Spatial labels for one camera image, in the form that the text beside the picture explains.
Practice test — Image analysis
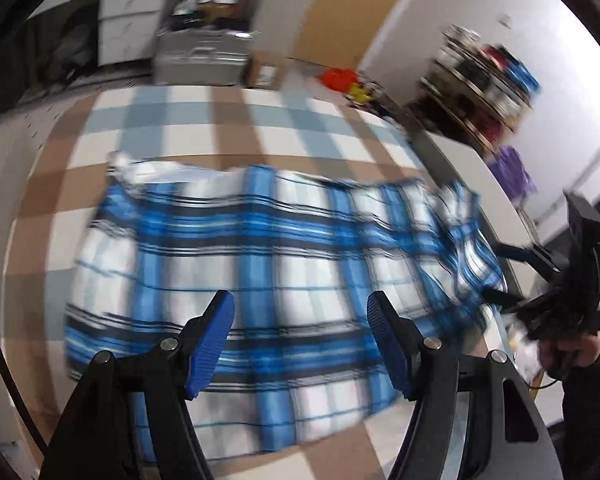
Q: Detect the blue white plaid shirt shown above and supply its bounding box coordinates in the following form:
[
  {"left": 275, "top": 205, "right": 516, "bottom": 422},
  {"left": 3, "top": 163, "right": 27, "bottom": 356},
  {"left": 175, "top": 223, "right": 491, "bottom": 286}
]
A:
[{"left": 65, "top": 153, "right": 500, "bottom": 460}]

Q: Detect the silver hard-shell suitcase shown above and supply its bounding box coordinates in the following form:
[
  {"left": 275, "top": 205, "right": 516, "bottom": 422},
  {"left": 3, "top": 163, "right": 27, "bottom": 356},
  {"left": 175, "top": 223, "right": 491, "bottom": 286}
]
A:
[{"left": 152, "top": 28, "right": 252, "bottom": 87}]

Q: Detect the grey bed headboard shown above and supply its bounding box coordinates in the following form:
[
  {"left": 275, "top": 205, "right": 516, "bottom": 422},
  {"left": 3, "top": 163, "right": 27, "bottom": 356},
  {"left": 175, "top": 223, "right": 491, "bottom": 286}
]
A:
[{"left": 412, "top": 127, "right": 541, "bottom": 281}]

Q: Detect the wooden bedroom door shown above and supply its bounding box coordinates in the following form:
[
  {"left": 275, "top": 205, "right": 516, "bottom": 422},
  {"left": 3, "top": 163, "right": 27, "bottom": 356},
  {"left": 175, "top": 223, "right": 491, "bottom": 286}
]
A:
[{"left": 291, "top": 0, "right": 398, "bottom": 70}]

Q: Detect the checkered bed sheet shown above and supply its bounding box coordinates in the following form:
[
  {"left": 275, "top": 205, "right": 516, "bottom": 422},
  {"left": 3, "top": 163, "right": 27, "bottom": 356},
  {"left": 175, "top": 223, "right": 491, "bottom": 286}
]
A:
[{"left": 2, "top": 84, "right": 512, "bottom": 480}]

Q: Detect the wooden shoe rack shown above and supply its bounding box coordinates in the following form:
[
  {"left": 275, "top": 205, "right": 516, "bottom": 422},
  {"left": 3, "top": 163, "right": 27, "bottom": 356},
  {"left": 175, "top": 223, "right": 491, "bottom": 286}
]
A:
[{"left": 406, "top": 25, "right": 541, "bottom": 159}]

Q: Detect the purple bag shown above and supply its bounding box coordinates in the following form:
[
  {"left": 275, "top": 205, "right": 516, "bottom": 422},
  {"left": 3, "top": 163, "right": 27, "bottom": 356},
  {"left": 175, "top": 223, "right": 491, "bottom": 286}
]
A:
[{"left": 486, "top": 145, "right": 536, "bottom": 202}]

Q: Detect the white dresser with drawers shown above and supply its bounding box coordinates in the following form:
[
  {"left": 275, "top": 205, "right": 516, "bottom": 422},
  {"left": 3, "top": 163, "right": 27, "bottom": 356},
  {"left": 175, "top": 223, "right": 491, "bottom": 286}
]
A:
[{"left": 32, "top": 0, "right": 166, "bottom": 66}]

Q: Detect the person's right hand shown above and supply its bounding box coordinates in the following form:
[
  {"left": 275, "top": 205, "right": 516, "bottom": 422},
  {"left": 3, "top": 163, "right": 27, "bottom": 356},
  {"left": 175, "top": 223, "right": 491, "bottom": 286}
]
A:
[{"left": 538, "top": 330, "right": 600, "bottom": 380}]

